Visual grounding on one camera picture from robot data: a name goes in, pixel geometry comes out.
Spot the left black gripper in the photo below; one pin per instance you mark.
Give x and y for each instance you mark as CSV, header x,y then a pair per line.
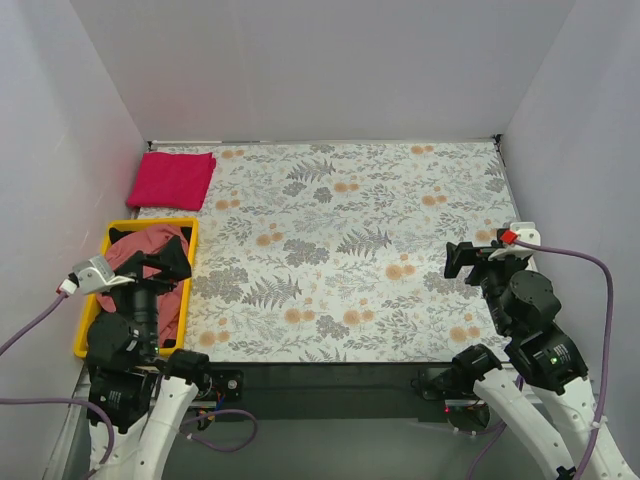
x,y
150,273

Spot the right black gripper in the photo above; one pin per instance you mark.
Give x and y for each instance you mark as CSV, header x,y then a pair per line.
x,y
477,261

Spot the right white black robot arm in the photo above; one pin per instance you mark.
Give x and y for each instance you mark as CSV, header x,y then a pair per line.
x,y
571,439

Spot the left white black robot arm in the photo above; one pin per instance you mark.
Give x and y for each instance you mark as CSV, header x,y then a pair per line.
x,y
137,400

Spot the black t shirt in bin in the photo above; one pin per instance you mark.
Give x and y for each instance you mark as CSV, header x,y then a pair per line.
x,y
117,232

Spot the folded magenta t shirt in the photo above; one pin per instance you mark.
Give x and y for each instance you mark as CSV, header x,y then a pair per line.
x,y
178,181

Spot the yellow plastic bin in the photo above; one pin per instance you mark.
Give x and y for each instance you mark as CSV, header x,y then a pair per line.
x,y
92,307

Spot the floral patterned table mat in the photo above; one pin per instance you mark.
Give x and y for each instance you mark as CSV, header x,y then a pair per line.
x,y
336,252

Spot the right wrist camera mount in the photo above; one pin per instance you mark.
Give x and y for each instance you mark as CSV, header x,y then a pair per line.
x,y
517,240

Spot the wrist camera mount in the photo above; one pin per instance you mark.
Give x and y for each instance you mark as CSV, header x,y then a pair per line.
x,y
517,240
92,276

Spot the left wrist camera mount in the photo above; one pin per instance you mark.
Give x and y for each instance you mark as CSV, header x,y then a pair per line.
x,y
92,276

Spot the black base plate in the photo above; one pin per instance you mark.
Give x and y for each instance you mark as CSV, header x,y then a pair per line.
x,y
319,391

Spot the aluminium frame rail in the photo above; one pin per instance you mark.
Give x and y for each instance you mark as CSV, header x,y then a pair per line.
x,y
70,457

